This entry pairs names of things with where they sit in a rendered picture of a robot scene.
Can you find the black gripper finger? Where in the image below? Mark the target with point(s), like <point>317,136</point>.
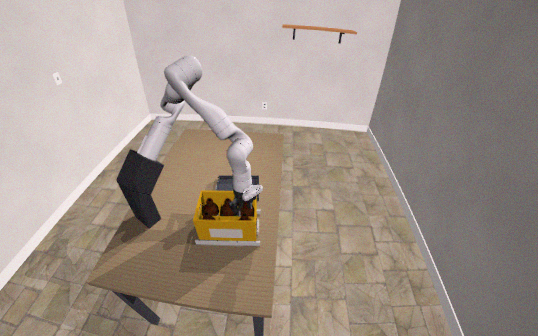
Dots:
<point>249,204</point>
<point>233,206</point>

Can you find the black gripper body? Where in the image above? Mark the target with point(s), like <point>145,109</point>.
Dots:
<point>237,196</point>

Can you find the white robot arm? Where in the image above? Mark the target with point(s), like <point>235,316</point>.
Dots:
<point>180,75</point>

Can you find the yellow bottle crate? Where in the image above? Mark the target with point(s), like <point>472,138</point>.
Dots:
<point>225,227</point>

